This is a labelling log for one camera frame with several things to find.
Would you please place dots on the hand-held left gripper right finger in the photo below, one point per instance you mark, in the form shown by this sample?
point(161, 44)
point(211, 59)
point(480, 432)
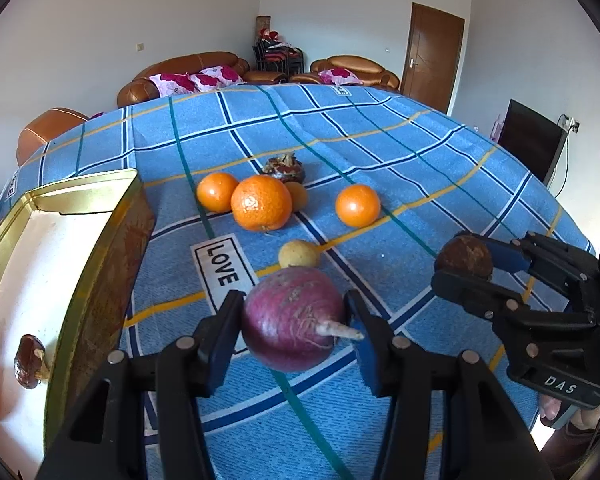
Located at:
point(367, 360)

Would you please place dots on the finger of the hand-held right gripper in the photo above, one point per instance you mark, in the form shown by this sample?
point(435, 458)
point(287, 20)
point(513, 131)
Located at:
point(475, 295)
point(510, 256)

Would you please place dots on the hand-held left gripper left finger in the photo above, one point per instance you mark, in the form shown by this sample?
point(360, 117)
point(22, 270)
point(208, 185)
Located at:
point(224, 345)

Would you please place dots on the brown round fruit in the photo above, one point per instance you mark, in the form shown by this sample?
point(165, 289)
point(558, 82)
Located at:
point(464, 259)

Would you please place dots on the purple round radish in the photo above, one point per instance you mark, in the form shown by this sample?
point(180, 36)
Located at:
point(290, 315)

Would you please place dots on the tan round fruit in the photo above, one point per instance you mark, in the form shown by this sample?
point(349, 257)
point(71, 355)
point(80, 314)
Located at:
point(299, 254)

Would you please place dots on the gold tin tray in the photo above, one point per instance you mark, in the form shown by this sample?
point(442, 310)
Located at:
point(105, 270)

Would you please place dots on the large orange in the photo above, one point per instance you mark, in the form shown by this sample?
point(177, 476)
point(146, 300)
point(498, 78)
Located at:
point(261, 202)

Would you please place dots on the person's right hand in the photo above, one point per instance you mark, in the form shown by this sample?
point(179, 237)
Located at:
point(549, 410)

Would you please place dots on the black television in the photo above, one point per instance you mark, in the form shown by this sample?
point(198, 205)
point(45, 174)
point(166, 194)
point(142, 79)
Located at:
point(530, 140)

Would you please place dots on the blue plaid tablecloth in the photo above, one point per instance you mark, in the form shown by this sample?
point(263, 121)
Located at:
point(430, 160)

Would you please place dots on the brown mushroom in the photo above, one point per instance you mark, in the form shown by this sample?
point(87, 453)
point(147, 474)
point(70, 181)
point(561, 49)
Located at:
point(29, 367)

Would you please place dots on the brown wooden door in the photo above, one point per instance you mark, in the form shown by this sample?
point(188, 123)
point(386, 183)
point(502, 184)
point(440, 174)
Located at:
point(430, 55)

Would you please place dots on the brown leather armchair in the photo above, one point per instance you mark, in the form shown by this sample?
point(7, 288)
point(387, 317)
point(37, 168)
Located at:
point(360, 66)
point(45, 130)

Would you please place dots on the pink floral pillow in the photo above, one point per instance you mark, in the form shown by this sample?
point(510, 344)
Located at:
point(216, 76)
point(337, 76)
point(172, 82)

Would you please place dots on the brown leather sofa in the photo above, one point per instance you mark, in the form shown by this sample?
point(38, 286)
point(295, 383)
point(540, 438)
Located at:
point(180, 67)

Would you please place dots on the stacked dark chairs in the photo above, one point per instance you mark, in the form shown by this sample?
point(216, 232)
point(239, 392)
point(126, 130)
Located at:
point(277, 59)

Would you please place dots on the tall tan cylinder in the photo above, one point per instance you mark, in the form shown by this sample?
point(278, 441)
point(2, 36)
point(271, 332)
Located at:
point(262, 25)

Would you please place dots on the wall power socket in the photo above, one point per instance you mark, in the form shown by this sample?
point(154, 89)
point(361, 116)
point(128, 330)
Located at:
point(573, 124)

